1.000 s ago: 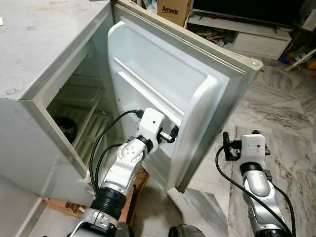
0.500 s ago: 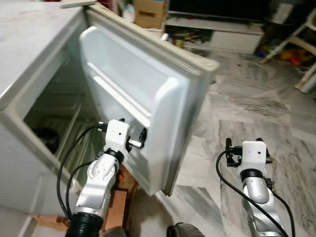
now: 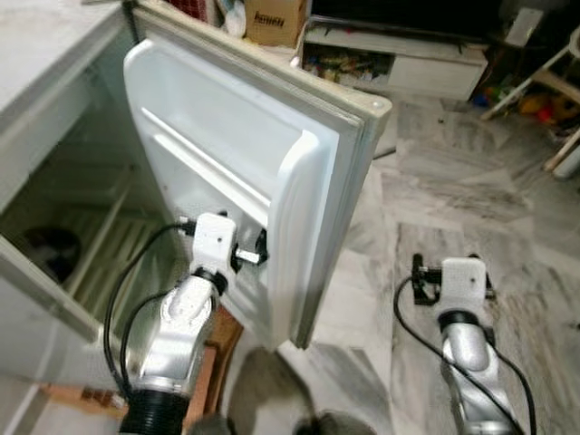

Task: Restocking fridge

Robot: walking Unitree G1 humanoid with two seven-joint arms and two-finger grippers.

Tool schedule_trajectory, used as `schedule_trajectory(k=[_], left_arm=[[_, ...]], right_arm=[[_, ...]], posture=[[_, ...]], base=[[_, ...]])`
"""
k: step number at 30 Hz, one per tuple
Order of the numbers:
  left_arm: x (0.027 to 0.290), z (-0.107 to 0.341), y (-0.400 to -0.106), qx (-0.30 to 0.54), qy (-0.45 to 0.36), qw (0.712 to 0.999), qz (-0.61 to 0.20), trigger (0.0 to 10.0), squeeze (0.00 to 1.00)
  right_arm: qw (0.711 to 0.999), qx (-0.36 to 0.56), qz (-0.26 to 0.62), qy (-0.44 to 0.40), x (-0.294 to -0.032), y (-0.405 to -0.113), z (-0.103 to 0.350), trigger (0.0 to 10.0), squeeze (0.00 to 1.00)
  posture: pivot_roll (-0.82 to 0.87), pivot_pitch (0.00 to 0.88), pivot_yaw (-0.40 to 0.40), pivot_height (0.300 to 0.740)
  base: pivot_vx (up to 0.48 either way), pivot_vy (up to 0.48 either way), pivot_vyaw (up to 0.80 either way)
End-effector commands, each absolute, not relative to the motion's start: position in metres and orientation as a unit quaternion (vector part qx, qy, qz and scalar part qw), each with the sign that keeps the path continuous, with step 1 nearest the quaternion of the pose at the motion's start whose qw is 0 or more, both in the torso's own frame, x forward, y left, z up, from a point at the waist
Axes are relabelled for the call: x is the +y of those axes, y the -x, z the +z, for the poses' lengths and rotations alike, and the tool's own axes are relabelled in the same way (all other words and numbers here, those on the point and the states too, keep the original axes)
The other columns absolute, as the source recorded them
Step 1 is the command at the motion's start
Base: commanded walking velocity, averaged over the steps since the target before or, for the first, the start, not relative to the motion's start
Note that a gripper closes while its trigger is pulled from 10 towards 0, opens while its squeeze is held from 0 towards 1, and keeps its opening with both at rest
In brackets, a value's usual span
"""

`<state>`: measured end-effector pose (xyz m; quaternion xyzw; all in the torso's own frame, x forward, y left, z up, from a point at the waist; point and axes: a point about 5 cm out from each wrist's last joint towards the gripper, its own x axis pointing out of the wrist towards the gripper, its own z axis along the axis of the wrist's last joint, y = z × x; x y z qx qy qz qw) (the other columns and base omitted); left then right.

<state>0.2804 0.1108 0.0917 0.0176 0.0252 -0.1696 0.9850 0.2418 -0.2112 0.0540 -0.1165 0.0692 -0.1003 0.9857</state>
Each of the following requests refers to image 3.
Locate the red brick fridge base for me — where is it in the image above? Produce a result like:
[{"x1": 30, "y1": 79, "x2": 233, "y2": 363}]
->
[{"x1": 36, "y1": 306, "x2": 246, "y2": 420}]

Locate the white ribbed fridge drawer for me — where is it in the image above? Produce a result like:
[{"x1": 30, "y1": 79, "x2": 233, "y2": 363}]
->
[{"x1": 53, "y1": 201, "x2": 189, "y2": 316}]

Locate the white fridge door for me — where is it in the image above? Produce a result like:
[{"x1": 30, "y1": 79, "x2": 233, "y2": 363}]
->
[{"x1": 122, "y1": 0, "x2": 393, "y2": 351}]

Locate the glass fridge shelf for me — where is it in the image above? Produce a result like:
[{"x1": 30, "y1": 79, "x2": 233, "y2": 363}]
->
[{"x1": 0, "y1": 127, "x2": 155, "y2": 273}]

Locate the dark round fridge item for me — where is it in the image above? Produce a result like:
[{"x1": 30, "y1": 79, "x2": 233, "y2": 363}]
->
[{"x1": 20, "y1": 225, "x2": 84, "y2": 284}]

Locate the white fridge cabinet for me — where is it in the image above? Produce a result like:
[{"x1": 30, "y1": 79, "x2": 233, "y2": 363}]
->
[{"x1": 0, "y1": 0, "x2": 191, "y2": 391}]

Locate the yellow and red toy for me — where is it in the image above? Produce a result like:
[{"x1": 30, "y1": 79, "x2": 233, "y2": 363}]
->
[{"x1": 515, "y1": 89, "x2": 579, "y2": 126}]

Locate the white TV stand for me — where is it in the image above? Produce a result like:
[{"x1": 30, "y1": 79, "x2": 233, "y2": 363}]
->
[{"x1": 292, "y1": 16, "x2": 492, "y2": 102}]

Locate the white chair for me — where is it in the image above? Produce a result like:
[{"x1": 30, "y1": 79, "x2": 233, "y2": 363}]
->
[{"x1": 478, "y1": 25, "x2": 580, "y2": 178}]

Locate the brown cardboard box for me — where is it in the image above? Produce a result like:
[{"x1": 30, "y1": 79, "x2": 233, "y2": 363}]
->
[{"x1": 242, "y1": 0, "x2": 311, "y2": 49}]

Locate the white bag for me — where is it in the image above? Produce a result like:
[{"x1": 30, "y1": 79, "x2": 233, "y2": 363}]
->
[{"x1": 217, "y1": 0, "x2": 247, "y2": 37}]

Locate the red crate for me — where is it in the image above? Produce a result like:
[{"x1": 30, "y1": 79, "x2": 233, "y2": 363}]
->
[{"x1": 168, "y1": 0, "x2": 217, "y2": 24}]

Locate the black television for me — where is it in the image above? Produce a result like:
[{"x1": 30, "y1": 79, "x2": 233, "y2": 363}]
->
[{"x1": 308, "y1": 0, "x2": 554, "y2": 46}]

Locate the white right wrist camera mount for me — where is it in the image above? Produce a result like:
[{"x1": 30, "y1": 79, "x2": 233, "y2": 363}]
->
[{"x1": 439, "y1": 257, "x2": 491, "y2": 314}]

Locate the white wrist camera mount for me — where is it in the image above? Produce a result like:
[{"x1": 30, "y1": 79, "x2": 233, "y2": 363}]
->
[
  {"x1": 439, "y1": 257, "x2": 491, "y2": 314},
  {"x1": 188, "y1": 212, "x2": 240, "y2": 278}
]

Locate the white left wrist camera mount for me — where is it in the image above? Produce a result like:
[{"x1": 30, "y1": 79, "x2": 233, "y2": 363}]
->
[{"x1": 188, "y1": 212, "x2": 240, "y2": 278}]

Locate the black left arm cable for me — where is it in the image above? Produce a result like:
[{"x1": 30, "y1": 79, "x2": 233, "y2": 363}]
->
[
  {"x1": 120, "y1": 288, "x2": 175, "y2": 395},
  {"x1": 102, "y1": 222, "x2": 196, "y2": 400}
]

